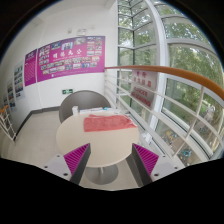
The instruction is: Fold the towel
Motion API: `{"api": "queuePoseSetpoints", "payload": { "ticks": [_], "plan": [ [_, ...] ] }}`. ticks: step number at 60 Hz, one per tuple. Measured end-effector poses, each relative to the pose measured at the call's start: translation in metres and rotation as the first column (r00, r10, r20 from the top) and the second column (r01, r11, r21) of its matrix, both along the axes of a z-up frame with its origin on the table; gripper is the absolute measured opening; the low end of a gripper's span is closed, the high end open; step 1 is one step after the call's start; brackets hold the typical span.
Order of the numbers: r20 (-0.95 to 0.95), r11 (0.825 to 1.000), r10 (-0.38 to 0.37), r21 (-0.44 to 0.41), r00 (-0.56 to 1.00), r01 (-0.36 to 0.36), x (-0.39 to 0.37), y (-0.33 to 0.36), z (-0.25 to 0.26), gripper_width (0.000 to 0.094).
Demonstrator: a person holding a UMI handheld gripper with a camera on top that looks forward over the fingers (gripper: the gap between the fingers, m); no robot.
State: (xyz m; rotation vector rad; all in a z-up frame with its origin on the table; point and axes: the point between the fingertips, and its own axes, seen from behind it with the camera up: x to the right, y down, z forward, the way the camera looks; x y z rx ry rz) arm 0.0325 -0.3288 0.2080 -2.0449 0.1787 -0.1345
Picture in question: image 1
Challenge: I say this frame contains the round beige table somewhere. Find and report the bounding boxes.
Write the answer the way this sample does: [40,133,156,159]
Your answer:
[56,113,139,185]

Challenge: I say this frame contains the photo wall panel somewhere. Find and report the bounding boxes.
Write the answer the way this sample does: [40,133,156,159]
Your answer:
[14,62,24,100]

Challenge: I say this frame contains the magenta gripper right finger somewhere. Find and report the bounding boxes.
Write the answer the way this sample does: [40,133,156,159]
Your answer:
[131,144,159,186]

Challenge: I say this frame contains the orange wooden handrail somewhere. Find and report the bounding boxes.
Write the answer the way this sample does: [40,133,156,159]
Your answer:
[110,65,224,100]

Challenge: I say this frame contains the white papers on table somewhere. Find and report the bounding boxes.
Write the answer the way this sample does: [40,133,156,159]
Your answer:
[79,107,111,114]

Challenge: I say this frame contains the pink red towel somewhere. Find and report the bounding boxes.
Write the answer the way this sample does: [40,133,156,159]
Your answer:
[83,114,135,132]

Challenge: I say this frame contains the narrow magenta wall poster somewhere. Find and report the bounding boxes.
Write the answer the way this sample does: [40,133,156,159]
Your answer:
[24,50,37,86]

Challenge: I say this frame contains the red white warning sign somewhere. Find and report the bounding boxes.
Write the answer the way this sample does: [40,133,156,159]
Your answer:
[131,70,157,108]

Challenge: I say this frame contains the large magenta wall poster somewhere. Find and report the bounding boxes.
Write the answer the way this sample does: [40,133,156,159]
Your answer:
[37,36,105,82]

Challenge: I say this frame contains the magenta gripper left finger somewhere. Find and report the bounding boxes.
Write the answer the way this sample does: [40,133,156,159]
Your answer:
[64,144,91,184]

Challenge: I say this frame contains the white small box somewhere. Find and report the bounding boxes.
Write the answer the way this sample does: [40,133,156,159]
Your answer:
[72,106,79,116]

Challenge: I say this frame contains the green exit sign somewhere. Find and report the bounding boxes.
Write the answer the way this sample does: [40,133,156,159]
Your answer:
[62,89,73,94]

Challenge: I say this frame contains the grey round chair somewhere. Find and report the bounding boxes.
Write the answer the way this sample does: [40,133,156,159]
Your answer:
[59,90,110,123]

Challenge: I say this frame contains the white metal railing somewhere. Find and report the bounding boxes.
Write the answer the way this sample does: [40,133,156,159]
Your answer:
[105,66,224,166]

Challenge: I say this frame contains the white window frame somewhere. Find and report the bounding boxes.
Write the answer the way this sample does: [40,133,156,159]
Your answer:
[116,0,224,166]

